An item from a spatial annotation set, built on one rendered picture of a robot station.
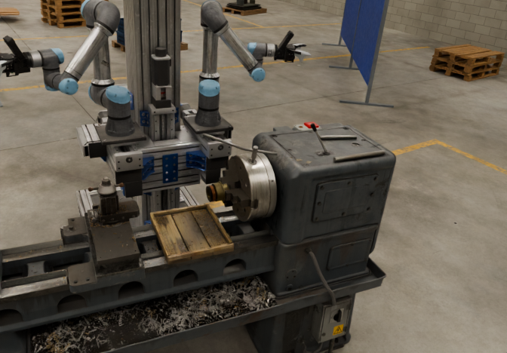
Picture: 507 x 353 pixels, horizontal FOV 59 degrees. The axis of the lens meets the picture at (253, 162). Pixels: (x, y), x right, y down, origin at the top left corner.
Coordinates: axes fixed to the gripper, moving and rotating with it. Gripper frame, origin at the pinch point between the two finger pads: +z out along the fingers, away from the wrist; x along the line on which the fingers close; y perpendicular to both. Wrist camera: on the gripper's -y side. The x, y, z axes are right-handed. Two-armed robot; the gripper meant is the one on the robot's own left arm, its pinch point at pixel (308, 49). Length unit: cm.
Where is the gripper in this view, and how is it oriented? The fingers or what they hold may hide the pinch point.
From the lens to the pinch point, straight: 268.3
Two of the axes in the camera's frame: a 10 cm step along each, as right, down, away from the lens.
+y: -0.9, 8.2, 5.7
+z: 9.9, 0.3, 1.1
